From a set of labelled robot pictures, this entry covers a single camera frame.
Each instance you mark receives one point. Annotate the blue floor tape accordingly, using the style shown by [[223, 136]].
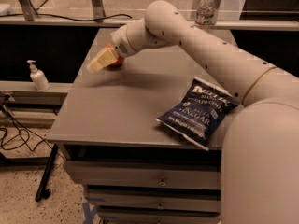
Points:
[[89, 212]]

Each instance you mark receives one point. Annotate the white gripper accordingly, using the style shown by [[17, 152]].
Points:
[[121, 44]]

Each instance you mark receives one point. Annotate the metal frame strut left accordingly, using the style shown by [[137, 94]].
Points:
[[28, 10]]

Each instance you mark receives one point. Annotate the clear plastic water bottle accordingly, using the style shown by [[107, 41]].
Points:
[[205, 13]]

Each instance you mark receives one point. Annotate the blue potato chip bag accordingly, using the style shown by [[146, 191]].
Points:
[[200, 112]]

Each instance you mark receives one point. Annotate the metal frame strut middle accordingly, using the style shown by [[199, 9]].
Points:
[[98, 10]]

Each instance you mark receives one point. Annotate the black floor stand leg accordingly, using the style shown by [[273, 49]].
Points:
[[43, 192]]

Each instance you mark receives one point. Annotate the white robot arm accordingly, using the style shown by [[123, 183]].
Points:
[[260, 152]]

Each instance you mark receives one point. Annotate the grey drawer cabinet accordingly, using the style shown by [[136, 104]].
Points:
[[133, 169]]

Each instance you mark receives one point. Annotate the white pump soap bottle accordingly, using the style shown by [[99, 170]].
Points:
[[38, 77]]

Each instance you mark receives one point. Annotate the metal frame strut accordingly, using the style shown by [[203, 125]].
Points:
[[98, 10], [28, 10]]

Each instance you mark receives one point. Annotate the red apple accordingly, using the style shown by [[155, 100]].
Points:
[[120, 60]]

